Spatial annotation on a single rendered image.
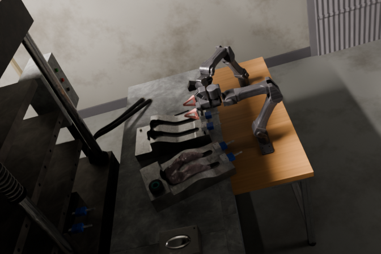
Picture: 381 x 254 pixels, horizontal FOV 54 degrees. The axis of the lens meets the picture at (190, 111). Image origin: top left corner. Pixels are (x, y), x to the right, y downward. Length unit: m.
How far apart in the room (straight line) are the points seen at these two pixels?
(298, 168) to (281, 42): 2.22
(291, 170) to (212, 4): 2.12
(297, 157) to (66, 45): 2.68
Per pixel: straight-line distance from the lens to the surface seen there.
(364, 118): 3.57
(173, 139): 2.37
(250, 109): 2.55
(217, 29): 3.92
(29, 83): 2.22
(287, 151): 2.25
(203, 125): 2.35
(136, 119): 2.80
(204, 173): 2.13
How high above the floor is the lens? 2.47
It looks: 39 degrees down
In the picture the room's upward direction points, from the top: 20 degrees counter-clockwise
